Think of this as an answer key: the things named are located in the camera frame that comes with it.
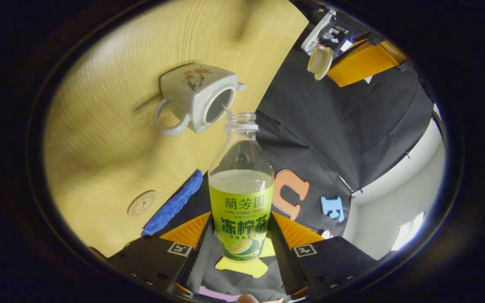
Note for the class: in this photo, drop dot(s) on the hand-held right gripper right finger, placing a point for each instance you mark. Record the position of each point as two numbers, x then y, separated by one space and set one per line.
335 261

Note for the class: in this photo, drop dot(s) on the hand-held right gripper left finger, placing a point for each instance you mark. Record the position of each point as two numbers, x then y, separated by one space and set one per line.
150 261

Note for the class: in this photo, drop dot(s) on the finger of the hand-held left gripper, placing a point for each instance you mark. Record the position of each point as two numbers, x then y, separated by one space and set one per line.
360 63

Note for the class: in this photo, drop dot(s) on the white teacup lid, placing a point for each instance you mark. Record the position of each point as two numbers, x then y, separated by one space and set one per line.
320 63

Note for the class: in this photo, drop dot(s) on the round brown coaster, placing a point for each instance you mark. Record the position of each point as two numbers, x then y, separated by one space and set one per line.
142 203

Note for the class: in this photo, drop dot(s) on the green label water bottle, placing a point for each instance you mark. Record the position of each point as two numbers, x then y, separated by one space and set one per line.
241 202

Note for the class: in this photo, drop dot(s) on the white teacup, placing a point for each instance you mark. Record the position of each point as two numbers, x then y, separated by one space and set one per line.
192 94

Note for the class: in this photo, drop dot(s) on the computer monitor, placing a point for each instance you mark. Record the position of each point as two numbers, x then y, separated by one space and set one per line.
345 40

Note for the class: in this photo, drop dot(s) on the white side table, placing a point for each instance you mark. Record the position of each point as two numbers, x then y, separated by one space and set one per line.
316 31

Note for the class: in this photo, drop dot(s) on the blue towel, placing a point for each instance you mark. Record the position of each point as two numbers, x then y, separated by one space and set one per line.
175 202

